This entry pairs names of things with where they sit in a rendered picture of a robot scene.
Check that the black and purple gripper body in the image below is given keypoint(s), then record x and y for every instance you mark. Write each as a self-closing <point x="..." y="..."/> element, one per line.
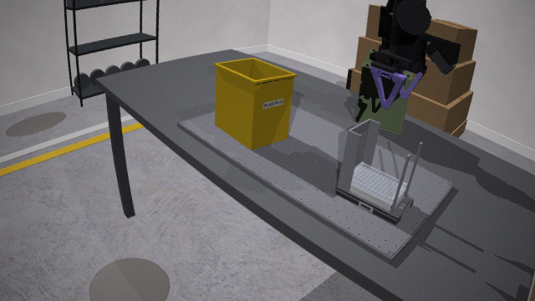
<point x="387" y="56"/>

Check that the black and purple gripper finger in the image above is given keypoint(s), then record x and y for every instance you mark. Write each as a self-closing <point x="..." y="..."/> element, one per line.
<point x="405" y="94"/>
<point x="399" y="80"/>

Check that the yellow plastics bin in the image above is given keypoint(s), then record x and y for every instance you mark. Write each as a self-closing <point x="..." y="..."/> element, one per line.
<point x="249" y="107"/>

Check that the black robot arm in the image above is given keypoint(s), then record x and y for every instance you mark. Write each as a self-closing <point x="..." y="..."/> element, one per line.
<point x="414" y="18"/>

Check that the white well plate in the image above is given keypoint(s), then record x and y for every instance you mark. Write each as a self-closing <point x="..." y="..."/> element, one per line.
<point x="373" y="200"/>

